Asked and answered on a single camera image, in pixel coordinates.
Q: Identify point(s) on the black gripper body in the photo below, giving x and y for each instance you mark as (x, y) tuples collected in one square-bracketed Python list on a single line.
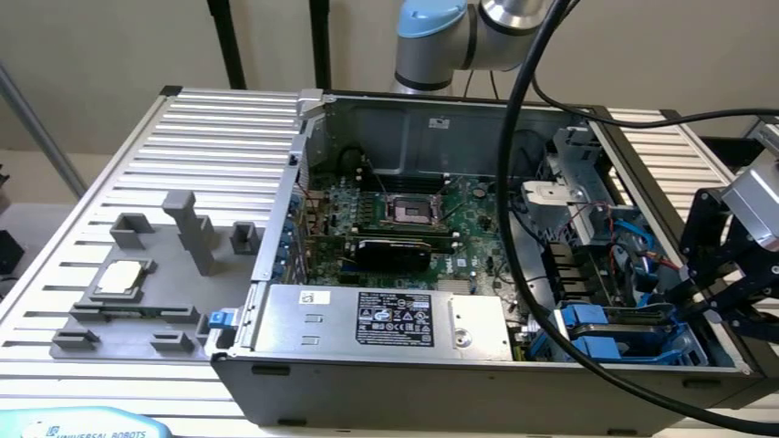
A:
[(747, 255)]

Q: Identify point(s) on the disk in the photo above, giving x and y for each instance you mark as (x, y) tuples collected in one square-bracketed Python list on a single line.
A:
[(593, 319)]

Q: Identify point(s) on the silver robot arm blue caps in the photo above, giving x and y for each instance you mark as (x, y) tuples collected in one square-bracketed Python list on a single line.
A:
[(437, 41)]

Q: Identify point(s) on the metal disk bay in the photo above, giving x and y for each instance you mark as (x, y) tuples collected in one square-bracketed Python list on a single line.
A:
[(584, 214)]

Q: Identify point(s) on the green motherboard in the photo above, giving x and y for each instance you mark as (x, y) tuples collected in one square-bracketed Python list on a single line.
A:
[(475, 219)]

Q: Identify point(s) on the CPU socket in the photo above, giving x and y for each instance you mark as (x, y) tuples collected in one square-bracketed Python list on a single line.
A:
[(411, 210)]

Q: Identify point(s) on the black RAM slot bank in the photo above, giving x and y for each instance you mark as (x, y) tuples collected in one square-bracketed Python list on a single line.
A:
[(401, 230), (407, 181)]

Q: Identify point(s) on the black graphics card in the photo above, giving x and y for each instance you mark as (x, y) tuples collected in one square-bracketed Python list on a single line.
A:
[(389, 255)]

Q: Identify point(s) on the open black PC case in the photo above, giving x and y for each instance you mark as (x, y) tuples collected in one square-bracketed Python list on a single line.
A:
[(365, 392)]

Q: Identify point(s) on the silver power supply unit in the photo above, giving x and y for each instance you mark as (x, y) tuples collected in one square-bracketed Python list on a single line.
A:
[(328, 328)]

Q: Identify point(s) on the black pole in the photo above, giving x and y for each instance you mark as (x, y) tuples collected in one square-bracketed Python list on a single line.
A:
[(320, 41), (225, 41)]

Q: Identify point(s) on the blue case latch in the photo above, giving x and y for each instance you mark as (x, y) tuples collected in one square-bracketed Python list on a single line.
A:
[(221, 319)]

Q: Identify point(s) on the grey parts rack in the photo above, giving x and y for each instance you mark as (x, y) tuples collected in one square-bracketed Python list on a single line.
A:
[(183, 283)]

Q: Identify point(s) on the silver CPU chip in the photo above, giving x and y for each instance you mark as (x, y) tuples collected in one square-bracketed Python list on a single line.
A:
[(121, 276)]

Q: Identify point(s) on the blue Universal Robots pendant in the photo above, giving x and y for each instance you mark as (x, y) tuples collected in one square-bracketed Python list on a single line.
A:
[(79, 424)]

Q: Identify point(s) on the grey metal pole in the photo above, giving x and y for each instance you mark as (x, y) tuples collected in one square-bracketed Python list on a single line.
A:
[(36, 132)]

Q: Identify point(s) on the black box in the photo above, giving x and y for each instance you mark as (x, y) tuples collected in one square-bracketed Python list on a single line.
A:
[(9, 251)]

